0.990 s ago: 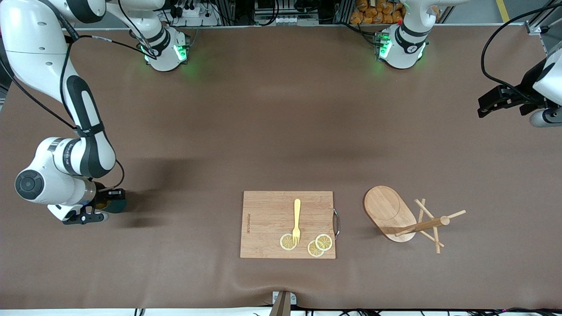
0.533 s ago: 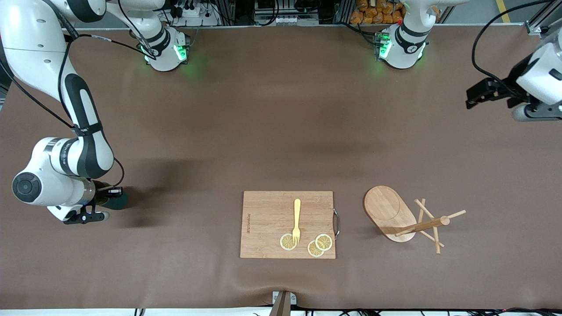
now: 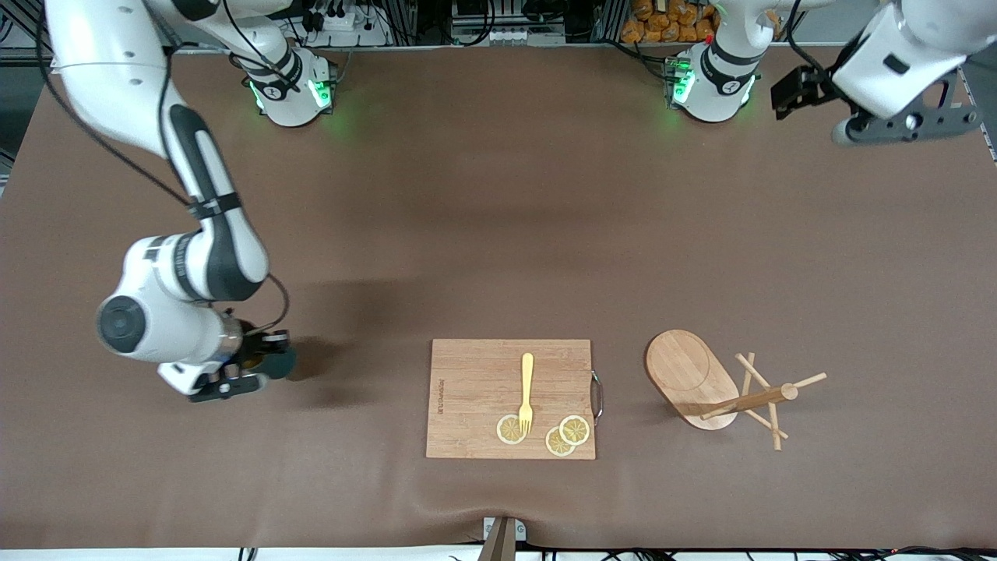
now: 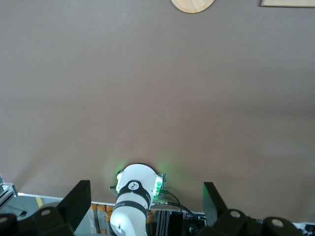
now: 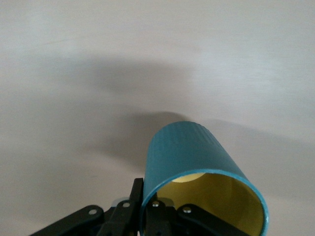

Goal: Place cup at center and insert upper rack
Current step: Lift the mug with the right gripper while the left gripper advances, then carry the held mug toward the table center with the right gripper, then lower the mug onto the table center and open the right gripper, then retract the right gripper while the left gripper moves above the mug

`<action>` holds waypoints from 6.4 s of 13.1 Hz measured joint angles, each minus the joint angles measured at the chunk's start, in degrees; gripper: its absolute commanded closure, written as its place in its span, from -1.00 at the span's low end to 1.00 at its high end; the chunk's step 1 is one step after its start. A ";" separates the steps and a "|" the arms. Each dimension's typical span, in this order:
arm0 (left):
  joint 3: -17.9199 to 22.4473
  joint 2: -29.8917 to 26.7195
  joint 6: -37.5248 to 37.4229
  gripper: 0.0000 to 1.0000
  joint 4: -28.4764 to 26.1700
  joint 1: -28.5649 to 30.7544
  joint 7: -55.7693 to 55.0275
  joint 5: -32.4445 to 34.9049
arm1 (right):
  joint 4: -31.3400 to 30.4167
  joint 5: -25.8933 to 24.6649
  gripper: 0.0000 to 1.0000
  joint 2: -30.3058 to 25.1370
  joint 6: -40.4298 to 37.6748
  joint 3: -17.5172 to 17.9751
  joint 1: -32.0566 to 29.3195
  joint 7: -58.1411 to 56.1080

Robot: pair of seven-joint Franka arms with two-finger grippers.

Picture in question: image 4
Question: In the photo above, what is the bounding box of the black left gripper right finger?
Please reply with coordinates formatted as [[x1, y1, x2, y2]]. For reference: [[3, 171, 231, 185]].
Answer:
[[203, 181, 305, 236]]

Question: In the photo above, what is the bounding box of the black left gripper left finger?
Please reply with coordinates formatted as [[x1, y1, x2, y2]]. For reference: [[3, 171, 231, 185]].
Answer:
[[0, 180, 92, 236]]

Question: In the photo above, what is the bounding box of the wooden cup rack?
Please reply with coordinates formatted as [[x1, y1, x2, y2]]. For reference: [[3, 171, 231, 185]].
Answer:
[[171, 0, 216, 14]]

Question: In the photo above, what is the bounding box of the orange snack packets pile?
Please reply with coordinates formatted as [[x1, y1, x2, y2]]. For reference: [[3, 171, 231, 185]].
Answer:
[[88, 203, 155, 235]]

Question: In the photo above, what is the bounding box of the wooden cutting board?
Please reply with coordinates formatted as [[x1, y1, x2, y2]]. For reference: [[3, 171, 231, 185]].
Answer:
[[261, 0, 315, 7]]

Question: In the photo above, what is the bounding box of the black arm base cable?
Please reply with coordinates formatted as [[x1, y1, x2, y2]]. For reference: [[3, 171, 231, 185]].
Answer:
[[157, 189, 205, 220]]

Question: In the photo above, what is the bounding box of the aluminium frame post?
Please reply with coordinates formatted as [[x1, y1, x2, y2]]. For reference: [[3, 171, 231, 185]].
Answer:
[[0, 172, 18, 211]]

